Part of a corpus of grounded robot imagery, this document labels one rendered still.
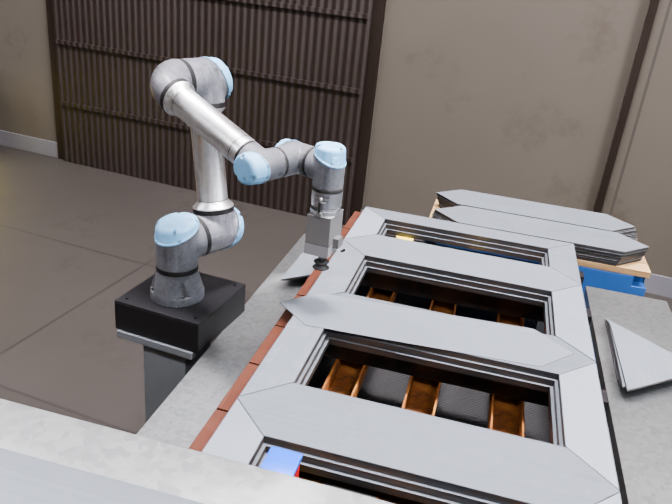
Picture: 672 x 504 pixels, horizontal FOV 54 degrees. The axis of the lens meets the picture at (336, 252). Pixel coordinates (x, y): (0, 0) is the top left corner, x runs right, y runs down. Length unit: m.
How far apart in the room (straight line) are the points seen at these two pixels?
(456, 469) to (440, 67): 3.21
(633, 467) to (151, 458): 1.06
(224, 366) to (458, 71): 2.82
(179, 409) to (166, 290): 0.37
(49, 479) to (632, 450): 1.23
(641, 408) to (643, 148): 2.55
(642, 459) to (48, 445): 1.22
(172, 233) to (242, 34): 2.92
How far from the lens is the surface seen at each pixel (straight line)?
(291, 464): 1.21
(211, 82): 1.83
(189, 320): 1.82
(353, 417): 1.36
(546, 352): 1.71
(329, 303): 1.74
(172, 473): 0.96
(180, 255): 1.83
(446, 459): 1.31
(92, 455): 1.00
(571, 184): 4.25
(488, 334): 1.73
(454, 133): 4.25
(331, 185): 1.56
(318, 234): 1.60
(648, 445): 1.72
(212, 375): 1.77
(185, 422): 1.62
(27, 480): 0.94
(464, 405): 2.00
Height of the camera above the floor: 1.70
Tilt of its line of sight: 24 degrees down
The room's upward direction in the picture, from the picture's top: 6 degrees clockwise
